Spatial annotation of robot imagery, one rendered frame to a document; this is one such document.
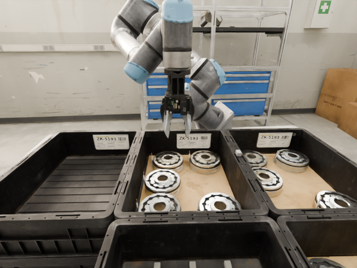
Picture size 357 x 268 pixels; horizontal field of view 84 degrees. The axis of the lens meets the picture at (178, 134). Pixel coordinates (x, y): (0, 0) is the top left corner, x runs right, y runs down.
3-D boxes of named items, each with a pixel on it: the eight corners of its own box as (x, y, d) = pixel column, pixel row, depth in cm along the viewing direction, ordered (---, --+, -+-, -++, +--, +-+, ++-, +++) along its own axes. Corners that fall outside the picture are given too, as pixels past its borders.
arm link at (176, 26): (188, 3, 52) (198, -2, 44) (188, 50, 56) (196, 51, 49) (158, 2, 50) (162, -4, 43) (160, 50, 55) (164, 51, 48)
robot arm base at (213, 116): (197, 127, 110) (184, 116, 106) (217, 106, 107) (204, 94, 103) (206, 139, 96) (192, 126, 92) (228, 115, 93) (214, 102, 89)
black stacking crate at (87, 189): (66, 159, 77) (58, 132, 72) (143, 158, 78) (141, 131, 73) (-27, 262, 41) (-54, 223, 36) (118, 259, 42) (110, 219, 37)
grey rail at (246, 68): (137, 71, 235) (137, 67, 233) (275, 69, 250) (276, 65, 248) (137, 72, 226) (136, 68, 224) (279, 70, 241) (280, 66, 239)
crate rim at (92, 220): (59, 136, 73) (58, 130, 72) (142, 135, 74) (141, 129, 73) (-51, 231, 37) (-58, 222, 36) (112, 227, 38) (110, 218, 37)
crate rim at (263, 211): (142, 135, 74) (141, 129, 73) (222, 134, 74) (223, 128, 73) (112, 227, 38) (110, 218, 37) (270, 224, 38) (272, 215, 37)
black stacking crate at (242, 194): (144, 158, 78) (142, 131, 73) (220, 157, 78) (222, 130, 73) (120, 259, 42) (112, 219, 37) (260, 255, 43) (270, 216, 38)
